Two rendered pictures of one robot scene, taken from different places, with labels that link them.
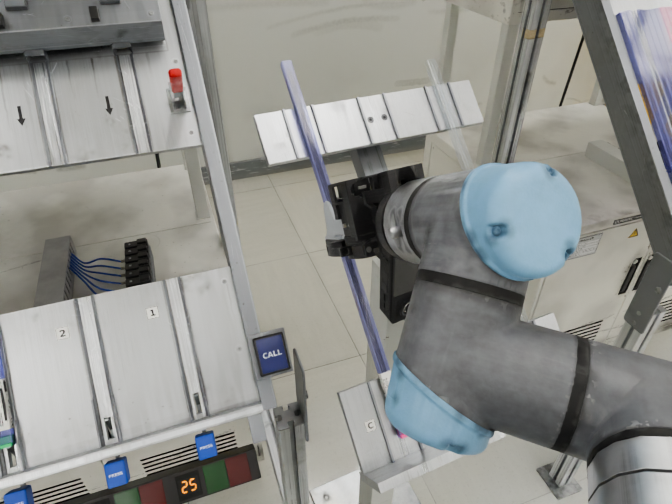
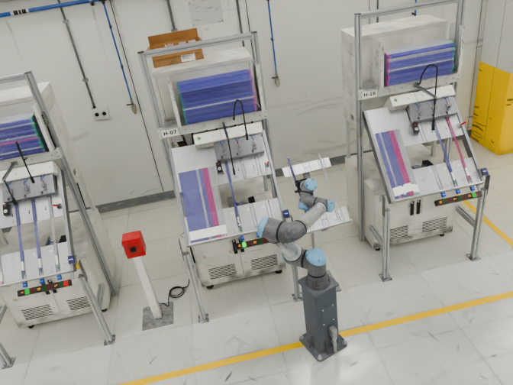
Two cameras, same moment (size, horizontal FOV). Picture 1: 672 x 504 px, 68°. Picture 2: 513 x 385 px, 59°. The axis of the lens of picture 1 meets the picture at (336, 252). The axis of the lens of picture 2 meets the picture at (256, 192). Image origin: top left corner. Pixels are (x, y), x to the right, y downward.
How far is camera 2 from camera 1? 2.44 m
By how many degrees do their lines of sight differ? 13
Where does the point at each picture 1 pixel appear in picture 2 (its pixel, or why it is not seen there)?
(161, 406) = not seen: hidden behind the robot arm
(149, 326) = (262, 208)
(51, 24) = (245, 153)
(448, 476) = (346, 276)
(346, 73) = (322, 127)
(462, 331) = (304, 196)
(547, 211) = (311, 183)
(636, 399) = (319, 201)
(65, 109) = (246, 168)
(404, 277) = not seen: hidden behind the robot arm
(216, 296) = (275, 203)
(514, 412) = (309, 204)
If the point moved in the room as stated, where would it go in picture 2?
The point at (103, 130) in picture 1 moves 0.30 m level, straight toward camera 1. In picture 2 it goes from (253, 171) to (266, 191)
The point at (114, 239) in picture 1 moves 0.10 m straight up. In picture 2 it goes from (243, 197) to (240, 186)
